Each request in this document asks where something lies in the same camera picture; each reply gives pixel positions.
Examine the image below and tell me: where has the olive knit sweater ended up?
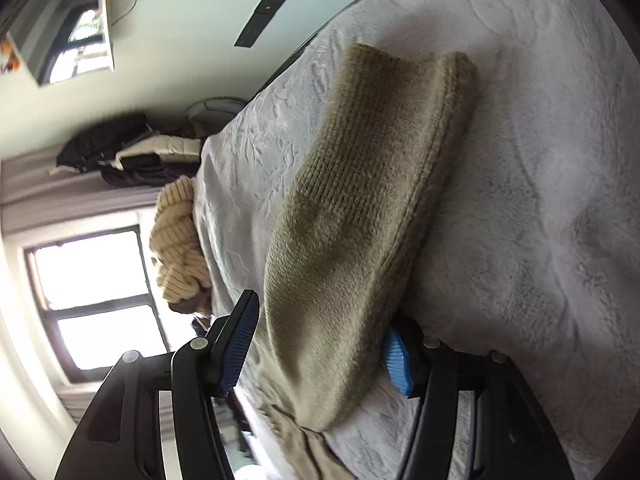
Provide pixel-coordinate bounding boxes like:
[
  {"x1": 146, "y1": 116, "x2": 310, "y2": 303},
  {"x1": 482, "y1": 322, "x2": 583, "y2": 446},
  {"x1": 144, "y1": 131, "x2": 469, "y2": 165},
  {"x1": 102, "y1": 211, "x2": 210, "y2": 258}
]
[{"x1": 252, "y1": 43, "x2": 478, "y2": 480}]

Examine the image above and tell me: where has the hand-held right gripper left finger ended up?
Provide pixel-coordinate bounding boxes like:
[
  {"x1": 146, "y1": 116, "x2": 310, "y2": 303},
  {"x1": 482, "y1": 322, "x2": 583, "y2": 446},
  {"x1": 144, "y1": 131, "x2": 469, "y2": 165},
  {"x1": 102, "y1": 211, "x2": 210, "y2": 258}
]
[{"x1": 54, "y1": 289, "x2": 261, "y2": 480}]

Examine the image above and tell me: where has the grey round object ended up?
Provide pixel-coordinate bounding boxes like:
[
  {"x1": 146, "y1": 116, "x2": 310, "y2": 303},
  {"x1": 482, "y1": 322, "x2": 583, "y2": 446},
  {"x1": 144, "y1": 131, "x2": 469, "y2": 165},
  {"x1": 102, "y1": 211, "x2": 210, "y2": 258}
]
[{"x1": 186, "y1": 97, "x2": 248, "y2": 138}]

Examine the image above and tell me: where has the grey curtain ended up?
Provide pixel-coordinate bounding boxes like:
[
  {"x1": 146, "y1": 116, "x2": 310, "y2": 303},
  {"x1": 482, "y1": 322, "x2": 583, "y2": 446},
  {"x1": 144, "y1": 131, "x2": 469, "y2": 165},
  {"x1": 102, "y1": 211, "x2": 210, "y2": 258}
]
[{"x1": 0, "y1": 152, "x2": 166, "y2": 236}]

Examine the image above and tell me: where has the brown garment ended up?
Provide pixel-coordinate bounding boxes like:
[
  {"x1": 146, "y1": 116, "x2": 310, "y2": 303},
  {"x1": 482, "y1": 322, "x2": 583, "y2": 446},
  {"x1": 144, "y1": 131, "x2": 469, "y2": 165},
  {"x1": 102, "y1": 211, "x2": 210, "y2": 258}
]
[{"x1": 167, "y1": 292, "x2": 213, "y2": 317}]

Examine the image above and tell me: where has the large dark framed window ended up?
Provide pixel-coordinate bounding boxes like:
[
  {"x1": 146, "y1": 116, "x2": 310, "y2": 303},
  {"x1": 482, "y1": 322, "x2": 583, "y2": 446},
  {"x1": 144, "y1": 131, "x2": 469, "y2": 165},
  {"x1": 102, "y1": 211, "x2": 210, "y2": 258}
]
[{"x1": 22, "y1": 225, "x2": 173, "y2": 385}]

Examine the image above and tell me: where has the white embossed blanket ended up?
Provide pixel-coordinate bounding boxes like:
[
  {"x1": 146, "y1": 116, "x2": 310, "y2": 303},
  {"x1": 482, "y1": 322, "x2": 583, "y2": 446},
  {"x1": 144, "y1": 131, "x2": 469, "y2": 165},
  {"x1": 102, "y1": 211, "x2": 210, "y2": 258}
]
[{"x1": 192, "y1": 0, "x2": 636, "y2": 480}]

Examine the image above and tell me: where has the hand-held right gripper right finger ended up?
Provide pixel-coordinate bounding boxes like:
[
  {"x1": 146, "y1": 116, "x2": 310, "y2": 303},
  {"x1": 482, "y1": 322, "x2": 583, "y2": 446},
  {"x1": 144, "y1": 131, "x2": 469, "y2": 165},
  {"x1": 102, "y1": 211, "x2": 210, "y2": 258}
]
[{"x1": 381, "y1": 314, "x2": 576, "y2": 480}]

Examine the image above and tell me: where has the small dark framed window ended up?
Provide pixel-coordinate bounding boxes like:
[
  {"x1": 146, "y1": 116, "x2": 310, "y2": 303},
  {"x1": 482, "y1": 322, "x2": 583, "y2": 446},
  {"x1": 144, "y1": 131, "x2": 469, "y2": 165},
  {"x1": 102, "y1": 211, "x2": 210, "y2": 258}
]
[{"x1": 37, "y1": 2, "x2": 116, "y2": 86}]

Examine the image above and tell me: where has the cream padded jacket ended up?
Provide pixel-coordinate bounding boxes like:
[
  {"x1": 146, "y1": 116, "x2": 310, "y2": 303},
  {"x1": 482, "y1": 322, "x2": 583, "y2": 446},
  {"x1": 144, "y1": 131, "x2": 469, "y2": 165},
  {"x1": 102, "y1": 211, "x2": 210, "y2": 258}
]
[{"x1": 115, "y1": 135, "x2": 203, "y2": 171}]

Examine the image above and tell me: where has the black wall panel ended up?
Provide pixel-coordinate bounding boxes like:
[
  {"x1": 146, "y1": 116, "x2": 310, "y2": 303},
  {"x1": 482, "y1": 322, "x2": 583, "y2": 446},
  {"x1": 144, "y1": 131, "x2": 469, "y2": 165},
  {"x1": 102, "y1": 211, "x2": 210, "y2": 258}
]
[{"x1": 234, "y1": 0, "x2": 296, "y2": 50}]

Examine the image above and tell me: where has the cream striped garment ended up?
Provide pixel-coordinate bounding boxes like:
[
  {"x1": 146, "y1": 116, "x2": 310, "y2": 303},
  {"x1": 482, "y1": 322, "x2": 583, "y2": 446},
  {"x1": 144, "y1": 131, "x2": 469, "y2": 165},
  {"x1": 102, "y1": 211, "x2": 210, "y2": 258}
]
[{"x1": 149, "y1": 176, "x2": 213, "y2": 306}]

